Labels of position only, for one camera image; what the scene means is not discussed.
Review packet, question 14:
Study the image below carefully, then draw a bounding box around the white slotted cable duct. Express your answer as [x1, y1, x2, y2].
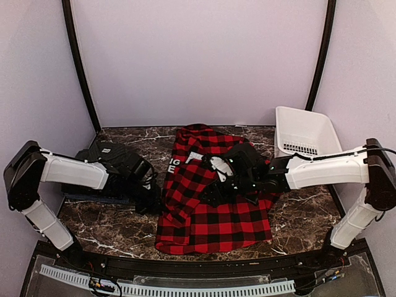
[39, 264, 295, 296]

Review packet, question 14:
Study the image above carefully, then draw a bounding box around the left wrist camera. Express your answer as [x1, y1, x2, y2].
[125, 154, 158, 190]

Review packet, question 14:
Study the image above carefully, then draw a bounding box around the black front rail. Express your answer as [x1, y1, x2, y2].
[55, 241, 347, 281]

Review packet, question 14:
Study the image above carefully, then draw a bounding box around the blue checked folded shirt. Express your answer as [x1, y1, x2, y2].
[63, 193, 131, 205]

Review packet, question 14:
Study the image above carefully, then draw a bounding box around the red black plaid shirt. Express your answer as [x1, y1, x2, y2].
[155, 124, 279, 255]

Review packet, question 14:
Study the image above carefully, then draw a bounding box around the black corner frame post left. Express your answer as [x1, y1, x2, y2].
[61, 0, 101, 134]

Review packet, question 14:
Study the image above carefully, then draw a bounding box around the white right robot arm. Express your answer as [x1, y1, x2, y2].
[200, 138, 395, 269]

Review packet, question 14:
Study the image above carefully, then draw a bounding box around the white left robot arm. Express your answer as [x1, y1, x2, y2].
[3, 140, 160, 270]

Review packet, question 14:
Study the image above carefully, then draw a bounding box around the black corner frame post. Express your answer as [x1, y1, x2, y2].
[305, 0, 337, 111]
[61, 0, 101, 134]

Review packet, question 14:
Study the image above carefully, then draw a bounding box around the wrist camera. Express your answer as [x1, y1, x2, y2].
[125, 154, 158, 190]
[201, 142, 261, 183]

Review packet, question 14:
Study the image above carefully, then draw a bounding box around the white plastic basket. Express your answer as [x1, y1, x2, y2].
[274, 106, 342, 157]

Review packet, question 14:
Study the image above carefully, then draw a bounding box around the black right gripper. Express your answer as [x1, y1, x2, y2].
[197, 172, 258, 207]

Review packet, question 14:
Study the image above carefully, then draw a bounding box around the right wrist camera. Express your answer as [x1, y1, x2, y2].
[201, 142, 261, 183]

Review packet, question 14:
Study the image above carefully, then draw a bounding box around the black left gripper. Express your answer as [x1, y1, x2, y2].
[123, 178, 168, 216]

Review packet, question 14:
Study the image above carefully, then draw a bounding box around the black pinstripe folded shirt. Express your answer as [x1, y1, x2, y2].
[61, 141, 132, 201]

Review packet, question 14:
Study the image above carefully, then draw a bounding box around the black corner frame post right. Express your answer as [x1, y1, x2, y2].
[305, 0, 337, 111]

